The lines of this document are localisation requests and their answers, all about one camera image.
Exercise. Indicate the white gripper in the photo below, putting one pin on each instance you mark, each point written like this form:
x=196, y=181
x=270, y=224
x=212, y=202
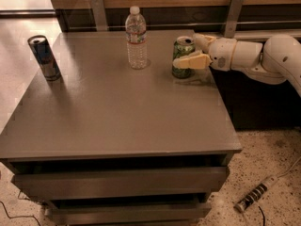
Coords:
x=221, y=53

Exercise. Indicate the green soda can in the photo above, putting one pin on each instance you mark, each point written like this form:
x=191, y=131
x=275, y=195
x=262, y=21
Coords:
x=183, y=46

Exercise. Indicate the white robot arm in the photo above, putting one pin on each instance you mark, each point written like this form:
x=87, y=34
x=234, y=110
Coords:
x=276, y=61

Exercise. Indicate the blue silver energy drink can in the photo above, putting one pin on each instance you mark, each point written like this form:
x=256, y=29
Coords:
x=42, y=52

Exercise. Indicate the clear plastic water bottle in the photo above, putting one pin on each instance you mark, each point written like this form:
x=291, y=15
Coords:
x=136, y=34

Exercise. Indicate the grey drawer cabinet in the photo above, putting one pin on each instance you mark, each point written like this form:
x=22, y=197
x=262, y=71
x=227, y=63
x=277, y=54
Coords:
x=101, y=115

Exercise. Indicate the upper grey drawer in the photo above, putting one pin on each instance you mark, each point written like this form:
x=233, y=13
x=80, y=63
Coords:
x=121, y=183

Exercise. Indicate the white power strip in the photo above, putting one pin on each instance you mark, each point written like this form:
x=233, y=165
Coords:
x=255, y=194

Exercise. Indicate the right metal bracket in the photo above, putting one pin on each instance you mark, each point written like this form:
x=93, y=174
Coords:
x=234, y=11

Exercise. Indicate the metal bracket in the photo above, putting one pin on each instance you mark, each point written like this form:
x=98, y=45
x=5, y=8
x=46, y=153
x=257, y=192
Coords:
x=234, y=11
x=99, y=14

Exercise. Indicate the left metal bracket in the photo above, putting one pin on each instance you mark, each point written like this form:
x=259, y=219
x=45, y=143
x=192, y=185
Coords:
x=99, y=14

